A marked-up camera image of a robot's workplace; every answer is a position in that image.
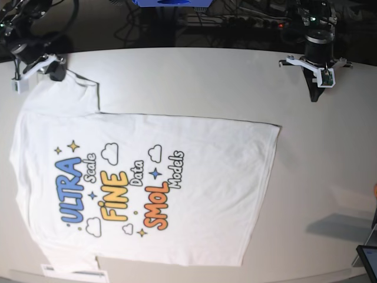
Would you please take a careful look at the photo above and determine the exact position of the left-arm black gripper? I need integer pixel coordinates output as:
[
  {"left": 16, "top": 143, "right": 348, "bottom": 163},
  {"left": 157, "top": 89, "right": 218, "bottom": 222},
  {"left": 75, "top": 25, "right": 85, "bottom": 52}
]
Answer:
[{"left": 302, "top": 29, "right": 334, "bottom": 103}]

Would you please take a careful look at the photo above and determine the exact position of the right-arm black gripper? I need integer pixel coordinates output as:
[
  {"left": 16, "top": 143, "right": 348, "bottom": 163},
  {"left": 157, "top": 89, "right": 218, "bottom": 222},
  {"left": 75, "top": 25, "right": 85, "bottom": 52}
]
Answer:
[{"left": 10, "top": 38, "right": 49, "bottom": 65}]

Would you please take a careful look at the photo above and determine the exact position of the white printed T-shirt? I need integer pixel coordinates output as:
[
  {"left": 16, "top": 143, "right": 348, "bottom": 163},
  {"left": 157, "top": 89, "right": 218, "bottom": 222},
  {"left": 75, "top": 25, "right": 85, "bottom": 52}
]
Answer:
[{"left": 10, "top": 72, "right": 280, "bottom": 272}]

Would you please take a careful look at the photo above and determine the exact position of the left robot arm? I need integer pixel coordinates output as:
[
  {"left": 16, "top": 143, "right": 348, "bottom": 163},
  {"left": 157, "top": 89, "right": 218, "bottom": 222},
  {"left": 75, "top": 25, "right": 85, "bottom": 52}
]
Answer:
[{"left": 47, "top": 1, "right": 337, "bottom": 102}]

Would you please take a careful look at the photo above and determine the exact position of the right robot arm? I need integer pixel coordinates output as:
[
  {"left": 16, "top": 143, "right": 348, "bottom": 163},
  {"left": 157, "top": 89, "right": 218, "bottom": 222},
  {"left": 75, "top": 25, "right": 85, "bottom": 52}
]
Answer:
[{"left": 1, "top": 1, "right": 80, "bottom": 65}]

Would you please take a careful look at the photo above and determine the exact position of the white power strip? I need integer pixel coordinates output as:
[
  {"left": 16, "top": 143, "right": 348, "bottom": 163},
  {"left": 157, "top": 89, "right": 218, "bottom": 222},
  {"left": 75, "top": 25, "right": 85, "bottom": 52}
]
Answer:
[{"left": 178, "top": 14, "right": 289, "bottom": 29}]

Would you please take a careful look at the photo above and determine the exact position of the laptop computer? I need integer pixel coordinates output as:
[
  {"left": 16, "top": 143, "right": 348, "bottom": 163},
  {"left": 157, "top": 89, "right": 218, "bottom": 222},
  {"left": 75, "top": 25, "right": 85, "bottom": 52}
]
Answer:
[{"left": 352, "top": 212, "right": 376, "bottom": 283}]

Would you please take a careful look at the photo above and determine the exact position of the white paper label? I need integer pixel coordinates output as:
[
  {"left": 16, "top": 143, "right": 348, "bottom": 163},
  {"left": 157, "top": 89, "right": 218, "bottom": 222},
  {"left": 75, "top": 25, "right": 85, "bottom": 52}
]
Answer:
[{"left": 41, "top": 264, "right": 110, "bottom": 282}]

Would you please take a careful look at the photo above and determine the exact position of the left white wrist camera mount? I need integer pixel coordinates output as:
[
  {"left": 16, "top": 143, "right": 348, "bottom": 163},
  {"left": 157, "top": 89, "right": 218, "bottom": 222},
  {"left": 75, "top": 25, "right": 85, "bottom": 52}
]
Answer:
[{"left": 279, "top": 55, "right": 353, "bottom": 88}]

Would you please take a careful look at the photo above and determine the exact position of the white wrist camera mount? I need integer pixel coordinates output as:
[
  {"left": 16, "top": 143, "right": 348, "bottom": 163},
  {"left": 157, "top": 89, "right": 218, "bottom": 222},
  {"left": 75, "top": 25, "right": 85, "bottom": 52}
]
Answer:
[
  {"left": 279, "top": 55, "right": 353, "bottom": 88},
  {"left": 12, "top": 54, "right": 67, "bottom": 94}
]

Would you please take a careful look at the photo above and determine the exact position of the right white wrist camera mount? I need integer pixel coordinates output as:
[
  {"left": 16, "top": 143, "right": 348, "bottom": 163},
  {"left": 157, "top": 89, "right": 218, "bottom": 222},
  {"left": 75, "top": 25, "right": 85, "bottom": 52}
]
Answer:
[{"left": 12, "top": 54, "right": 67, "bottom": 94}]

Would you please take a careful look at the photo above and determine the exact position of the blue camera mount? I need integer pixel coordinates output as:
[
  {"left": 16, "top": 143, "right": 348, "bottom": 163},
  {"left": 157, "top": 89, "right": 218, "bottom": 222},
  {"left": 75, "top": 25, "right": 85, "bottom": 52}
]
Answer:
[{"left": 132, "top": 0, "right": 213, "bottom": 8}]

